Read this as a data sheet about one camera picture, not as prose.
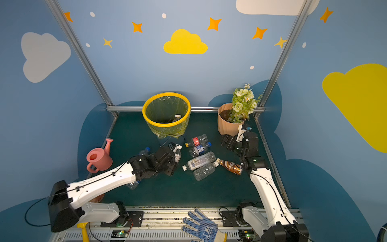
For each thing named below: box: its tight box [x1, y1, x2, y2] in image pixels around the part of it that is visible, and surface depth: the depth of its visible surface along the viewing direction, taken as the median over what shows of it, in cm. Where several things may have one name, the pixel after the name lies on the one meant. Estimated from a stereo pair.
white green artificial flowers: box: [226, 83, 263, 124], surface depth 93 cm
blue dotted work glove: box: [181, 207, 228, 242], surface depth 73 cm
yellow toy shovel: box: [76, 222, 90, 242], surface depth 70 cm
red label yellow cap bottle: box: [184, 134, 209, 148], surface depth 103 cm
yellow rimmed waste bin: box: [142, 91, 192, 140], surface depth 92 cm
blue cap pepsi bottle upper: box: [138, 146, 151, 156], surface depth 98 cm
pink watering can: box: [86, 138, 114, 174], surface depth 88 cm
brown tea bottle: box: [216, 157, 243, 176], surface depth 90 cm
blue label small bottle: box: [188, 142, 213, 158], surface depth 99 cm
